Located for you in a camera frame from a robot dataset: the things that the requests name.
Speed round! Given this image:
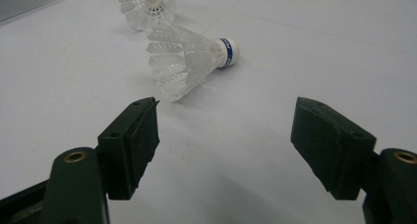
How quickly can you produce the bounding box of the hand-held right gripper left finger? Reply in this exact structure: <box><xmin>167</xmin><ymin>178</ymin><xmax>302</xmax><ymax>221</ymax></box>
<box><xmin>97</xmin><ymin>96</ymin><xmax>161</xmax><ymax>200</ymax></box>

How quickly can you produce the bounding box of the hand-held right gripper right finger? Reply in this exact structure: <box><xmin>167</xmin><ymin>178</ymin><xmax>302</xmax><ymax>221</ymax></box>
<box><xmin>290</xmin><ymin>96</ymin><xmax>378</xmax><ymax>201</ymax></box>

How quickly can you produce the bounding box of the white shuttlecock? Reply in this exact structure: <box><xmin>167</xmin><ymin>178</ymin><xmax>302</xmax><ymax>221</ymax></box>
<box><xmin>117</xmin><ymin>0</ymin><xmax>177</xmax><ymax>32</ymax></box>
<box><xmin>146</xmin><ymin>22</ymin><xmax>241</xmax><ymax>103</ymax></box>

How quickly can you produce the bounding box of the white paper sheet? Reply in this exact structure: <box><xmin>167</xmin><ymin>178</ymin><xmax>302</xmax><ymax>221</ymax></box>
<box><xmin>0</xmin><ymin>0</ymin><xmax>417</xmax><ymax>224</ymax></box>

